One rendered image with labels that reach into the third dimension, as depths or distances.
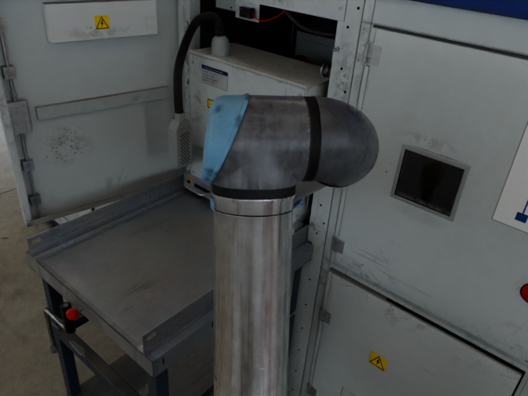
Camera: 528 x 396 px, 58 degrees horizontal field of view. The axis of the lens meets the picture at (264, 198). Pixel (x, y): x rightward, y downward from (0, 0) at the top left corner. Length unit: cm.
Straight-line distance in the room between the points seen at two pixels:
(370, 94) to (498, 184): 39
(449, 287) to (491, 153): 40
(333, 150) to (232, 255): 19
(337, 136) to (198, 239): 107
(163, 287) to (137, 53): 80
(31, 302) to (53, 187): 112
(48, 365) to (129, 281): 106
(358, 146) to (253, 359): 32
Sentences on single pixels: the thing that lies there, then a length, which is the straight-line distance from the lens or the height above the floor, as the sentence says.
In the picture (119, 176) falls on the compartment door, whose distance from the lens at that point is 186.
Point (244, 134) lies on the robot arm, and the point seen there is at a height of 156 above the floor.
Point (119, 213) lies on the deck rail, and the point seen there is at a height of 87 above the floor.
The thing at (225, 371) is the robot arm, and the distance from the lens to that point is 71.
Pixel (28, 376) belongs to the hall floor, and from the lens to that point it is 244.
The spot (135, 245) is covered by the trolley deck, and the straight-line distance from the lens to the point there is 161.
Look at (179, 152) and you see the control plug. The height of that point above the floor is 107.
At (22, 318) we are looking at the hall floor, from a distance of 271.
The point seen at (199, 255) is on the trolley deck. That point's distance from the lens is 155.
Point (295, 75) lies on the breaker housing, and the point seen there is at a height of 139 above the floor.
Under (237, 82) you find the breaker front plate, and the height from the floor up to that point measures 134.
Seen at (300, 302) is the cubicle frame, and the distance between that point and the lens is 180.
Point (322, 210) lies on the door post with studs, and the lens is 154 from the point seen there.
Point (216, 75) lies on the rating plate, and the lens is 161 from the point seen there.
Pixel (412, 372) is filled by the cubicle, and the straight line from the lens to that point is 167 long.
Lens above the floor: 180
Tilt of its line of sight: 31 degrees down
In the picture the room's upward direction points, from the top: 5 degrees clockwise
